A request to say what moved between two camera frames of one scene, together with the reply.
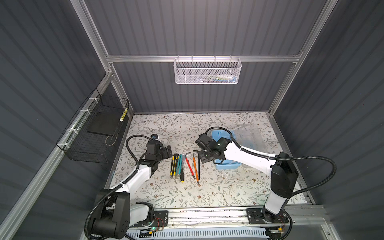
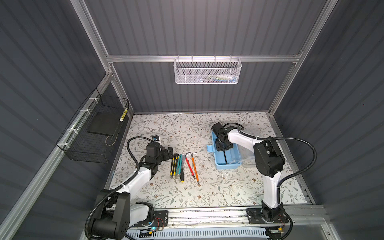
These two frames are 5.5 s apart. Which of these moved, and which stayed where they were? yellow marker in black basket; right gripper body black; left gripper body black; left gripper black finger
Moved: right gripper body black
Stayed: yellow marker in black basket; left gripper body black; left gripper black finger
